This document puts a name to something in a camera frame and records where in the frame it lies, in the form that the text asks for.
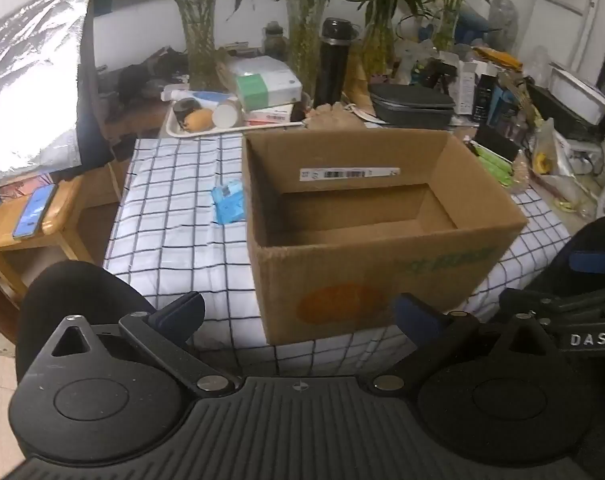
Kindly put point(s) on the white cap pill bottle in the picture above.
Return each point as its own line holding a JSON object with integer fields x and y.
{"x": 228, "y": 114}

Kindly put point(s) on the wooden side table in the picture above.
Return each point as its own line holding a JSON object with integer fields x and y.
{"x": 59, "y": 227}

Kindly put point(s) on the black thermos bottle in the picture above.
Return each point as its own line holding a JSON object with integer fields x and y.
{"x": 337, "y": 36}

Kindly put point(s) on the black sponge block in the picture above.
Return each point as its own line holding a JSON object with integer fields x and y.
{"x": 495, "y": 142}

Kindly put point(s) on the dark grey zip case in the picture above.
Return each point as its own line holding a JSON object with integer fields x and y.
{"x": 411, "y": 106}

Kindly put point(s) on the white blue spray bottle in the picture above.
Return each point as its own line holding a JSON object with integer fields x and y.
{"x": 206, "y": 99}

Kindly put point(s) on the black carton box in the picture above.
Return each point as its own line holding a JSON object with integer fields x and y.
{"x": 482, "y": 98}

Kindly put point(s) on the white black checkered tablecloth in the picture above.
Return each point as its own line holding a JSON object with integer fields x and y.
{"x": 166, "y": 241}

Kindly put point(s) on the blue tissue pack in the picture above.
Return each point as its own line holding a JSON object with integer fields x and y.
{"x": 229, "y": 202}

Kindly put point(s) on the black tape roll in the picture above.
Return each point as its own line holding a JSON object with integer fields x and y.
{"x": 184, "y": 107}

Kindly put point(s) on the white carton box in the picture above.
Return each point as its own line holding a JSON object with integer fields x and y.
{"x": 465, "y": 86}

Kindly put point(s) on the brown cardboard box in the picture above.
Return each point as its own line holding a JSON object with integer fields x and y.
{"x": 340, "y": 222}

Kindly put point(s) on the green white tissue box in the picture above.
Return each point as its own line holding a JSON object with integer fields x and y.
{"x": 263, "y": 82}

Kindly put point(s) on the orange egg-shaped pouch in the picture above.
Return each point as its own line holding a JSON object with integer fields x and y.
{"x": 199, "y": 121}

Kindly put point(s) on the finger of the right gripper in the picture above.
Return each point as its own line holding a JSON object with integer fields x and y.
{"x": 587, "y": 262}

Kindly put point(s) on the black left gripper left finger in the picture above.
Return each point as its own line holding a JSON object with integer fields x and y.
{"x": 161, "y": 337}

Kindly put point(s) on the green wipes packs in basket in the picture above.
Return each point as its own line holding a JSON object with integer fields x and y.
{"x": 497, "y": 166}

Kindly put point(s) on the smartphone with blue screen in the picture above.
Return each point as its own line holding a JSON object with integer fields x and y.
{"x": 32, "y": 215}

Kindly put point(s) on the white plastic tray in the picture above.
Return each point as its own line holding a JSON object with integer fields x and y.
{"x": 173, "y": 129}

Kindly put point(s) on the white red medicine box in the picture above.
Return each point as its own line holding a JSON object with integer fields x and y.
{"x": 271, "y": 115}

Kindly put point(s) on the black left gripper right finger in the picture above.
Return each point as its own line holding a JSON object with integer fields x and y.
{"x": 435, "y": 336}

